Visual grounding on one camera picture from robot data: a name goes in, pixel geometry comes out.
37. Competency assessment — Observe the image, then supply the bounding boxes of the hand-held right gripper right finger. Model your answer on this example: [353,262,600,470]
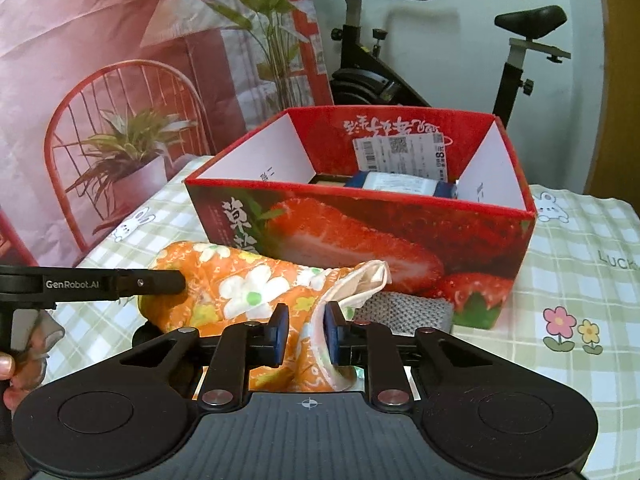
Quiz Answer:
[322,301,501,413]

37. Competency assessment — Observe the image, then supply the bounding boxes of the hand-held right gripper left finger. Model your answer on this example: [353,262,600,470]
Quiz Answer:
[117,304,291,413]

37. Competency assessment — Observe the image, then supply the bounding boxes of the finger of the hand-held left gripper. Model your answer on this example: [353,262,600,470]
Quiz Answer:
[117,269,187,299]

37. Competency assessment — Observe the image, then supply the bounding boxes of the orange floral oven mitt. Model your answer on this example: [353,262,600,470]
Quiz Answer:
[137,241,391,393]

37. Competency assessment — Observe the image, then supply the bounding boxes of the grey knitted towel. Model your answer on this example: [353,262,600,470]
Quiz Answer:
[352,292,456,336]

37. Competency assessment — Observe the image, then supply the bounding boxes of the red strawberry print box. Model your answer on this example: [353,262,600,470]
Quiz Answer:
[182,105,537,332]

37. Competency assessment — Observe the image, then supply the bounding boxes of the person's left hand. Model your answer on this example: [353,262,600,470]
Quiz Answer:
[0,307,67,413]

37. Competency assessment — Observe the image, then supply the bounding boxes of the blue and white packet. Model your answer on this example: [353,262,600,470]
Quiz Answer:
[345,170,459,199]

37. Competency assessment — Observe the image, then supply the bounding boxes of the printed backdrop cloth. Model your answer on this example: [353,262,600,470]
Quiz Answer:
[0,0,334,268]

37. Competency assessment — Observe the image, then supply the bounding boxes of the black exercise bike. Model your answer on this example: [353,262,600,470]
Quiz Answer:
[305,0,572,131]

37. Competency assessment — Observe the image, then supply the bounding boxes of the wooden door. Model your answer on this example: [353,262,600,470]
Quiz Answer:
[582,0,640,201]

